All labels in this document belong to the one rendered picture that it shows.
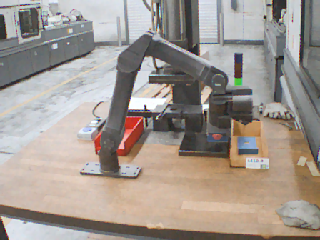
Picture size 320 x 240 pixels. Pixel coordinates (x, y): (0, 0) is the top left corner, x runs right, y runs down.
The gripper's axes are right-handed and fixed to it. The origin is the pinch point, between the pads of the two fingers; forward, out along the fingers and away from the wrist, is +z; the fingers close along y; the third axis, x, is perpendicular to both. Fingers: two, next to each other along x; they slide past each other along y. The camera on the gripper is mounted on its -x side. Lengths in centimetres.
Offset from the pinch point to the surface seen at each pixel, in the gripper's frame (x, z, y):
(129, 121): 36.5, 16.1, 19.3
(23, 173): 65, 0, -18
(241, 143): -9.1, 11.7, 5.9
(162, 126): 22.3, 17.0, 17.2
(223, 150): -2.2, 6.6, -0.8
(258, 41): -140, 541, 766
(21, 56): 405, 296, 417
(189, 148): 9.6, 7.4, 0.3
